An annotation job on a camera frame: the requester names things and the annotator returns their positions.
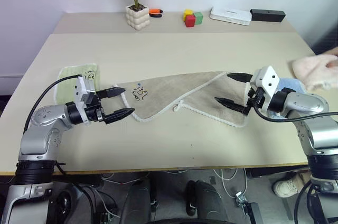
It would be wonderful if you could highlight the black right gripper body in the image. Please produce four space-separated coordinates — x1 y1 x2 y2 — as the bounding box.
244 86 266 116

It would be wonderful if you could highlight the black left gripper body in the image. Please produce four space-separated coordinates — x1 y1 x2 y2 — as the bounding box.
86 93 108 126

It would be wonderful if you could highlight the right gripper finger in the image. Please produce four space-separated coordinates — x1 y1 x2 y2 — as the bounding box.
215 97 250 115
227 72 254 83

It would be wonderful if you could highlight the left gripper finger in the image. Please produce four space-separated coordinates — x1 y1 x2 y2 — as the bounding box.
97 88 126 100
103 107 136 125

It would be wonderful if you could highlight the beige towel with white trim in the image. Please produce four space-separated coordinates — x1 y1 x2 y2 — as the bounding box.
113 70 254 129

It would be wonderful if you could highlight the pink fluffy towel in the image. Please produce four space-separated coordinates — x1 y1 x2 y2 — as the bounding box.
292 54 338 90

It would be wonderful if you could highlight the blue cloth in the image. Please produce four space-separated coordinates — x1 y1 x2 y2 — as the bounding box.
266 77 307 119

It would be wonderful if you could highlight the light green towel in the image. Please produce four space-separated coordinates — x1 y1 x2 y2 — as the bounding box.
54 62 101 106

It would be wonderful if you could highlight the person's bare hand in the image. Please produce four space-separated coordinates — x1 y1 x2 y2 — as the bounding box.
324 54 338 70

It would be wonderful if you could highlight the flat white box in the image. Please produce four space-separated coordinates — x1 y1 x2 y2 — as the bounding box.
210 6 252 26

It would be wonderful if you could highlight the long black box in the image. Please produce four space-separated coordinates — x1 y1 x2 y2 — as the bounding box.
249 8 286 23

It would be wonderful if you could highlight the red wooden block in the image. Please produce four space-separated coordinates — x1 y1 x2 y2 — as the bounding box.
184 14 196 28

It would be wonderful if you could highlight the green plant in white pot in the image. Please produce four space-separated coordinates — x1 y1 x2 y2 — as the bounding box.
113 0 156 31

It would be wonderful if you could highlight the dark rounded shape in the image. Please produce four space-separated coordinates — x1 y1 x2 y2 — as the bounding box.
184 179 228 224
120 179 152 224

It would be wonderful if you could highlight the white sneaker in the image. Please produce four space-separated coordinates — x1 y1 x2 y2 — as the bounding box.
273 173 305 198

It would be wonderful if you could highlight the orange black marker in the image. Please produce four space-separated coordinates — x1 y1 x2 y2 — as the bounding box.
148 8 164 18

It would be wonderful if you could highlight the metal clamp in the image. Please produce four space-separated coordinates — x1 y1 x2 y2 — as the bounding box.
234 191 248 208

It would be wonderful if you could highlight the dark fabric object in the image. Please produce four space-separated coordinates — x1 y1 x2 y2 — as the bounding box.
311 22 338 55

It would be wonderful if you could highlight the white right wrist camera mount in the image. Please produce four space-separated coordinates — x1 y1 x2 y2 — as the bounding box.
249 65 281 113

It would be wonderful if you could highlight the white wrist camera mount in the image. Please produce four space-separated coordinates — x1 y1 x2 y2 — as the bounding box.
249 65 281 113
73 76 96 125

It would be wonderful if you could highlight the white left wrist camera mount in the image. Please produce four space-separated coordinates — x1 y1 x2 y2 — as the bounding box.
73 76 96 125

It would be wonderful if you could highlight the white cable under table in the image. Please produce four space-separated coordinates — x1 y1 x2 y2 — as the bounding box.
101 172 142 185
212 167 248 201

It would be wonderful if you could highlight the black bracket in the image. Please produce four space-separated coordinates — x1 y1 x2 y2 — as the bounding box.
242 202 264 224

